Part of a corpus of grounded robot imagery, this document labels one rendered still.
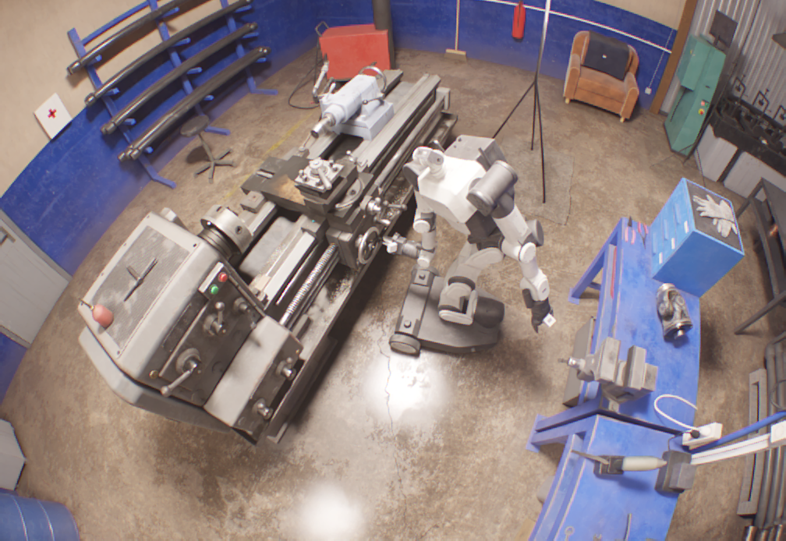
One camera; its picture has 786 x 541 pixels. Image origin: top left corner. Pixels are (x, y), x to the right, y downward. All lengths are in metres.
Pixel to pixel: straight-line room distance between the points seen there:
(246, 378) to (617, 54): 4.85
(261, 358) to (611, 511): 1.57
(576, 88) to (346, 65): 2.96
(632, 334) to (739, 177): 3.74
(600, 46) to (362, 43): 2.97
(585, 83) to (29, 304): 7.07
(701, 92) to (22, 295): 7.89
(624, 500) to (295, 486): 1.76
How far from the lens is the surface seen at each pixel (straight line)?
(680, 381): 1.74
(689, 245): 1.69
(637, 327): 1.67
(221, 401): 1.56
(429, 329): 2.11
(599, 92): 4.65
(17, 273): 4.46
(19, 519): 3.43
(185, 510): 2.71
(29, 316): 4.70
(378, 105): 2.26
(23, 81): 4.15
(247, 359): 1.54
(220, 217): 1.49
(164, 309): 1.22
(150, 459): 2.90
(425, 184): 1.26
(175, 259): 1.27
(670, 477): 1.59
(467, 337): 2.11
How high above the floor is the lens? 2.14
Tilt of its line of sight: 54 degrees down
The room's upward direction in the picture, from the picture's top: 7 degrees counter-clockwise
